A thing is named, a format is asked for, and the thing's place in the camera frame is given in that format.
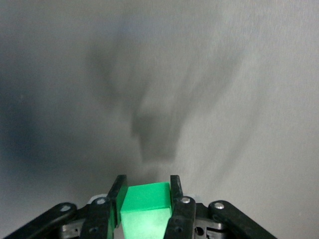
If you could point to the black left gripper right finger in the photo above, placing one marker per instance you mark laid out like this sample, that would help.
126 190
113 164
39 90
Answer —
183 216

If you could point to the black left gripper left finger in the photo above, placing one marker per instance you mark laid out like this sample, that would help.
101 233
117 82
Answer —
99 216

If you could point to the green cube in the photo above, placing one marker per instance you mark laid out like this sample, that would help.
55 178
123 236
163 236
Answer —
147 199

